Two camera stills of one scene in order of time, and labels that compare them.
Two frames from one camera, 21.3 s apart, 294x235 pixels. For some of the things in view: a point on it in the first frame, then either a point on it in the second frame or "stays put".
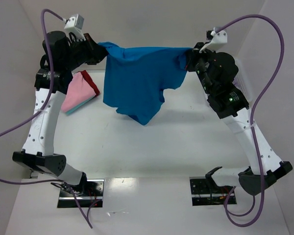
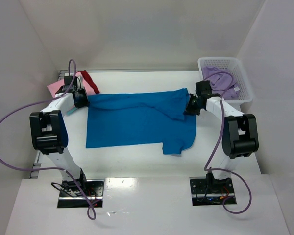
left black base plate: [93, 192] stays put
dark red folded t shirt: [86, 75] stays put
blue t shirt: [135, 78] -> [140, 118]
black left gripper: [88, 49] -> [81, 99]
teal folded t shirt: [72, 110] stays put
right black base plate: [202, 194] stays put
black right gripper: [196, 58] -> [191, 105]
